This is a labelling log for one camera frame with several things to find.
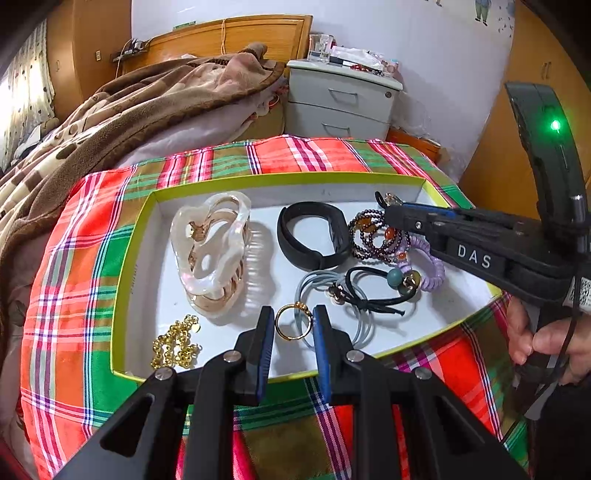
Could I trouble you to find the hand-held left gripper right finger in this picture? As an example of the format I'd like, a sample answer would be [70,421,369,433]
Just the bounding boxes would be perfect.
[313,305,529,480]

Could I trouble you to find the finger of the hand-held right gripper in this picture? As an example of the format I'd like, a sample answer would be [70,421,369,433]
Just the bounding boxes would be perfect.
[417,225,574,285]
[385,202,542,232]

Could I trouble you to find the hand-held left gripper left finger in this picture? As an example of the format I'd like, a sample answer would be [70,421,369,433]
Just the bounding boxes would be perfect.
[53,305,276,480]

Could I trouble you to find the purple spiral hair tie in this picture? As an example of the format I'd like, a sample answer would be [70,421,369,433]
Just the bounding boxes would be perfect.
[397,233,446,291]

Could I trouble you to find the dark bead bracelet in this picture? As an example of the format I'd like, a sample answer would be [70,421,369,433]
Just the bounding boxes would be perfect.
[348,209,411,264]

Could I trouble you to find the gold ring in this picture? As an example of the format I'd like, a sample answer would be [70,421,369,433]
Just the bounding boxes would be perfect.
[274,302,319,341]

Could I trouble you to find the black wristband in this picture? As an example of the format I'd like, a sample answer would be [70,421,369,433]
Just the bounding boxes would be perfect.
[277,202,347,271]

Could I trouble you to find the white box with yellow-green rim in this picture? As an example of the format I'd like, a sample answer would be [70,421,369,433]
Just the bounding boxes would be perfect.
[110,173,502,383]

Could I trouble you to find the person's right forearm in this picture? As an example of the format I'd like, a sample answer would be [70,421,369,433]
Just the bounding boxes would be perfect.
[526,378,591,480]

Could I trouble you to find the person's right hand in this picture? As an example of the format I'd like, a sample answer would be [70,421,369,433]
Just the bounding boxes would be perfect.
[505,295,591,385]

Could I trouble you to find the wooden wardrobe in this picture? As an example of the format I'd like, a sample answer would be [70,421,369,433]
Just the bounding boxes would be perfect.
[462,4,591,208]

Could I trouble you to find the orange stool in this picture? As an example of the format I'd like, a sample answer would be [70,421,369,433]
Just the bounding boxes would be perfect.
[385,128,441,162]

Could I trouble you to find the grey nightstand with drawers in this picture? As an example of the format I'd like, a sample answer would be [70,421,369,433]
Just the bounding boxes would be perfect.
[283,59,403,141]

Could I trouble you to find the clear hair claw clip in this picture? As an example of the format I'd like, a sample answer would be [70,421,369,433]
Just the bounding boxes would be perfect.
[171,191,252,319]

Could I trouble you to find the white tissue pack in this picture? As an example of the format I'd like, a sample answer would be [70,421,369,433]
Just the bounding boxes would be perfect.
[330,45,384,65]

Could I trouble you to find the red green plaid cloth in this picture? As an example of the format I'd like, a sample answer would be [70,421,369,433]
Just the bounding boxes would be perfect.
[18,134,532,480]

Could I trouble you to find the clear glass cup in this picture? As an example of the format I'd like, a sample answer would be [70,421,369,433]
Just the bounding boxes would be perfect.
[308,34,334,63]

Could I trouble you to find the pale pink quilt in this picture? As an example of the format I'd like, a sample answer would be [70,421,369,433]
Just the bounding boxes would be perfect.
[115,88,282,167]

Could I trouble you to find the wooden bed headboard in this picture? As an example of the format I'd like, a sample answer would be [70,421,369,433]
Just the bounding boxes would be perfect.
[121,14,314,77]

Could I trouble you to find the brown patterned blanket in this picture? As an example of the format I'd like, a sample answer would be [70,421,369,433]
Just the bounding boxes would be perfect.
[0,42,287,259]

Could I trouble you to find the power strip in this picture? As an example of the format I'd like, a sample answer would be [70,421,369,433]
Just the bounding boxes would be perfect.
[111,39,148,61]

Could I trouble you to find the dotted curtain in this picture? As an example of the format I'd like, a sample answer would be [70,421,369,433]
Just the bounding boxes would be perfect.
[0,46,56,171]

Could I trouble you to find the wooden cabinet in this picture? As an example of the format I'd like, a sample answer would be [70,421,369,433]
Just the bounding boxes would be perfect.
[46,0,134,121]

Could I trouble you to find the black hair tie with beads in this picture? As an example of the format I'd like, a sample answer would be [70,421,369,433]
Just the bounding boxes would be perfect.
[328,265,423,319]

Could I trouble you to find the grey hair ties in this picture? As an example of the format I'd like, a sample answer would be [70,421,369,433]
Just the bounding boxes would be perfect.
[295,270,372,347]

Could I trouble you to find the black cable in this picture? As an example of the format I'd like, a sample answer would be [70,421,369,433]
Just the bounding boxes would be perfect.
[501,196,585,446]

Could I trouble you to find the gold chain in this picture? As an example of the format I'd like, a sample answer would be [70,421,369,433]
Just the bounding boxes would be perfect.
[152,314,204,368]

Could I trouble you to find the cartoon wall sticker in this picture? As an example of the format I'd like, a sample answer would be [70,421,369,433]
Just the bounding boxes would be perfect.
[473,0,495,26]

